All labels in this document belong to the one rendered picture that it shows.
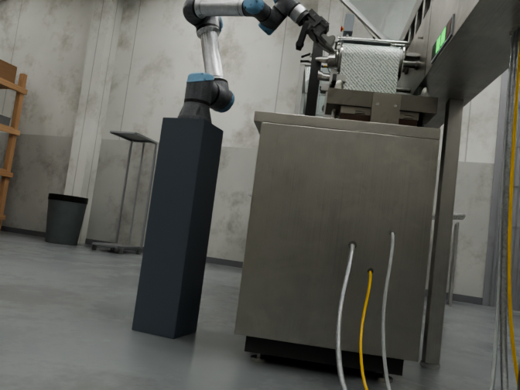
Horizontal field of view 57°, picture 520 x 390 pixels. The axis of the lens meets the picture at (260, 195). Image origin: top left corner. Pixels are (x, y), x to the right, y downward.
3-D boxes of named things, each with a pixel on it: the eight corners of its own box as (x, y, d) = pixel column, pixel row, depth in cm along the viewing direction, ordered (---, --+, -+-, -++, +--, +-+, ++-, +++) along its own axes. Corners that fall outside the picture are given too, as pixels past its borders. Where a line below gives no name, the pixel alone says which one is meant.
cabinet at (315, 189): (275, 289, 414) (288, 192, 422) (350, 300, 407) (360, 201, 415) (227, 363, 165) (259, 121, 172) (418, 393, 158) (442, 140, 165)
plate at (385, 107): (369, 123, 174) (372, 94, 175) (397, 125, 173) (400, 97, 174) (370, 121, 172) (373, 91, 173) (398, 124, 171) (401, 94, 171)
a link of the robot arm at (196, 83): (178, 98, 208) (182, 69, 209) (197, 107, 219) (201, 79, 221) (199, 97, 202) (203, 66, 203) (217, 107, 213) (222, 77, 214)
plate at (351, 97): (324, 114, 192) (326, 100, 193) (425, 124, 188) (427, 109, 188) (326, 103, 176) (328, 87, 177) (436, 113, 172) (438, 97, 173)
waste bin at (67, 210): (89, 245, 670) (96, 200, 676) (63, 244, 621) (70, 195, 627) (59, 241, 687) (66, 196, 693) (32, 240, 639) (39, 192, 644)
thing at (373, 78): (336, 106, 196) (340, 63, 198) (393, 111, 194) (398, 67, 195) (336, 105, 196) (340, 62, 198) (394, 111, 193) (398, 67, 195)
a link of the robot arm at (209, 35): (199, 109, 217) (185, 7, 231) (218, 118, 229) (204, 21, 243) (220, 100, 211) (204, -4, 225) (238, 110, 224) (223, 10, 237)
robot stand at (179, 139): (131, 330, 195) (162, 117, 203) (156, 323, 214) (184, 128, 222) (173, 339, 189) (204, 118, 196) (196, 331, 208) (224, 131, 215)
